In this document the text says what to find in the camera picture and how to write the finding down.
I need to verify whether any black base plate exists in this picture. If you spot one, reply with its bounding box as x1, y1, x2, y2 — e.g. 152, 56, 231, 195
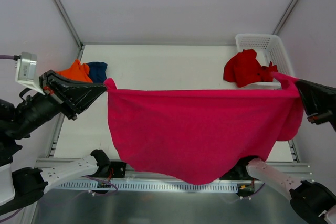
219, 165, 253, 180
102, 161, 126, 179

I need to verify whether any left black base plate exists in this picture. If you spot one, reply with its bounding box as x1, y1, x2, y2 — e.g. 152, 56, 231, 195
102, 161, 126, 179

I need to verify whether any white plastic basket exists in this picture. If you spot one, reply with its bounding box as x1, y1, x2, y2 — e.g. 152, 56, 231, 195
235, 34, 295, 77

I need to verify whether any white slotted cable duct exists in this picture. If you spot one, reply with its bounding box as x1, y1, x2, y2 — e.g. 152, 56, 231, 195
58, 179, 238, 194

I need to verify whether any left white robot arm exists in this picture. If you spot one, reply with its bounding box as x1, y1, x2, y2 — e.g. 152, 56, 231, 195
1, 70, 111, 215

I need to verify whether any navy blue t shirt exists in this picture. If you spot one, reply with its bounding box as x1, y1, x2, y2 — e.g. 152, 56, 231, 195
87, 62, 108, 83

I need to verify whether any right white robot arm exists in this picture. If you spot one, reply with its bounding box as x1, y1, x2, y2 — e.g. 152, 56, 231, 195
235, 80, 335, 223

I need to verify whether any red t shirt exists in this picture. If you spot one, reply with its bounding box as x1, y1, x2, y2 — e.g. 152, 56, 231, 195
223, 49, 278, 88

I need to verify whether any orange t shirt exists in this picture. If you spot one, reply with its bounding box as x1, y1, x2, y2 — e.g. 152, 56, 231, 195
56, 60, 93, 83

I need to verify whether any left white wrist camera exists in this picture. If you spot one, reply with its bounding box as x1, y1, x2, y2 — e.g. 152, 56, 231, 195
15, 52, 44, 94

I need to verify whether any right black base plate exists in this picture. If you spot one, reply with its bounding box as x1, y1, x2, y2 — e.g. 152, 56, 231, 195
219, 165, 253, 180

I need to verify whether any magenta t shirt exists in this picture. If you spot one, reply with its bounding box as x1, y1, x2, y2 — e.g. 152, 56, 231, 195
105, 73, 304, 185

